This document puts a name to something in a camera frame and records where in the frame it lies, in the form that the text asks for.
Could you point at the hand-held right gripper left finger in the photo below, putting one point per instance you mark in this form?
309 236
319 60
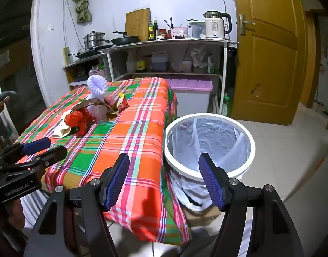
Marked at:
117 182

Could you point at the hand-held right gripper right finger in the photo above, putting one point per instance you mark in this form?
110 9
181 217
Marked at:
210 184

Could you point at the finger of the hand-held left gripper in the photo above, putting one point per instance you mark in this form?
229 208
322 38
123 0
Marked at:
37 145
53 155

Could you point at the beige paper wrapper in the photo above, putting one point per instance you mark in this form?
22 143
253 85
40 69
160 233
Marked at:
61 129

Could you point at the red plastic bag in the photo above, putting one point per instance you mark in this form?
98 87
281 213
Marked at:
78 121

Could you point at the white trash bin with liner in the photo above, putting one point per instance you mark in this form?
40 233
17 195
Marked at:
214 136

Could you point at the white round trash bin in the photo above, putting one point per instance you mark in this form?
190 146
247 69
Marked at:
170 154

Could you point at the clear plastic cup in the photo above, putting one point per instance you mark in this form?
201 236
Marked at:
99 113

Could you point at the red snack wrapper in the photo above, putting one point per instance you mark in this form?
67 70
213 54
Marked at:
123 103

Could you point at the white foam fruit net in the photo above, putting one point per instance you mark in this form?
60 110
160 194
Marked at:
97 85

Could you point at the grey striped cloth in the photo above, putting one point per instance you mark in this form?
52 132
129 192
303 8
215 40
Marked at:
34 211

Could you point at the plaid orange green tablecloth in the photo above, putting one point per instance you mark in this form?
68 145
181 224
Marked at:
142 128

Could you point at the pink lid storage box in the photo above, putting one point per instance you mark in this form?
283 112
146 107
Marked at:
78 84

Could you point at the green glass bottle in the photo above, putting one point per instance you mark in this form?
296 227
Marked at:
226 107

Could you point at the purple lid storage box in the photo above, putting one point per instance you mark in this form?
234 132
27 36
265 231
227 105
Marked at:
190 96

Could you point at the pink plastic basket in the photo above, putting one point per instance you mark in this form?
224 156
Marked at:
97 72

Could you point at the yellowed power strip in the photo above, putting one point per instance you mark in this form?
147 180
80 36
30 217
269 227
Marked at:
66 55

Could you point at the black induction cooker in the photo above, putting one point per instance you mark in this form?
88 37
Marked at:
87 53

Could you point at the white plastic bottle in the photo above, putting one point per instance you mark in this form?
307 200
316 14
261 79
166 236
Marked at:
130 64

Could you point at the steel steamer pot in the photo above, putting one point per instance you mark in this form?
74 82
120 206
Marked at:
94 40

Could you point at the yellow label bottle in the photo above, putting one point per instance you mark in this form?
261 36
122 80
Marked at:
140 63

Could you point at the crumpled plastic bags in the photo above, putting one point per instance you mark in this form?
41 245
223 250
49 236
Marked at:
202 60

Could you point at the dark oil jug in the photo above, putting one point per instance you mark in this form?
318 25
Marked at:
160 61

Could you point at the black frying pan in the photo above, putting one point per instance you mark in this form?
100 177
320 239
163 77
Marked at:
125 40

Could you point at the yellow wooden door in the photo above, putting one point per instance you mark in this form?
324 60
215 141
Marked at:
271 59

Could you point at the white metal shelf unit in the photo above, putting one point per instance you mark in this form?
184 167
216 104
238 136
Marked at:
166 42

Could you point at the green hanging cloth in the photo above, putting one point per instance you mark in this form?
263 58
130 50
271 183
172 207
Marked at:
81 2

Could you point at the green oil bottle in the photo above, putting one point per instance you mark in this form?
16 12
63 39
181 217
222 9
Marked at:
151 32

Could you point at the pink utensil holder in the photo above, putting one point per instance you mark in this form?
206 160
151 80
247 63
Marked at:
180 33

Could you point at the red sauce jar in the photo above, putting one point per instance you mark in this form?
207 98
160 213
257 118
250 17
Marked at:
169 34
162 34

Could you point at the clear plastic pitcher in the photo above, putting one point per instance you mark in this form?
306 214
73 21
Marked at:
198 29

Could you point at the wooden cutting board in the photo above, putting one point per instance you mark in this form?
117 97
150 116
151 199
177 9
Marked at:
137 24

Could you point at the dark sauce bottle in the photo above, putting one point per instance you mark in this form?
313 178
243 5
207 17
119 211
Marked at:
156 30

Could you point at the white electric kettle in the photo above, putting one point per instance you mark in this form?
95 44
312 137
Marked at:
214 25

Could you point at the black chopsticks bunch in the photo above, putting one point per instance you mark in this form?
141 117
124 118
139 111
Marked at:
169 23

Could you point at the white wall switch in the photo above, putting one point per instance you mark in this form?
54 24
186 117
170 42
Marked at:
50 26

